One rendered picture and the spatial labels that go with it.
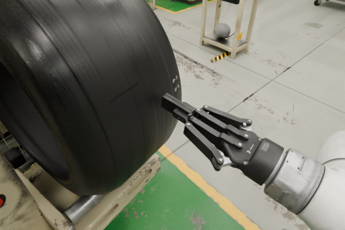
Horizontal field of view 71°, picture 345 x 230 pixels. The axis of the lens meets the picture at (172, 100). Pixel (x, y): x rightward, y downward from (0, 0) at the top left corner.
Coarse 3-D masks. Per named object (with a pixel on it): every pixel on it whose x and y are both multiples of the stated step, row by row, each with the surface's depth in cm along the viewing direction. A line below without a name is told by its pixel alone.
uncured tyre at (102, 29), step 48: (0, 0) 37; (48, 0) 38; (96, 0) 43; (144, 0) 50; (0, 48) 38; (48, 48) 36; (96, 48) 40; (144, 48) 46; (0, 96) 76; (48, 96) 38; (96, 96) 39; (144, 96) 47; (48, 144) 82; (96, 144) 42; (144, 144) 51; (96, 192) 55
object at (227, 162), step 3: (222, 153) 40; (222, 156) 40; (213, 159) 40; (225, 159) 40; (228, 159) 40; (213, 162) 41; (225, 162) 40; (228, 162) 40; (231, 162) 40; (216, 165) 40; (222, 165) 40; (225, 165) 40; (228, 165) 41; (219, 168) 40
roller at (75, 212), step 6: (84, 198) 68; (90, 198) 68; (96, 198) 69; (72, 204) 67; (78, 204) 67; (84, 204) 67; (90, 204) 68; (66, 210) 66; (72, 210) 65; (78, 210) 66; (84, 210) 67; (66, 216) 66; (72, 216) 64; (78, 216) 65
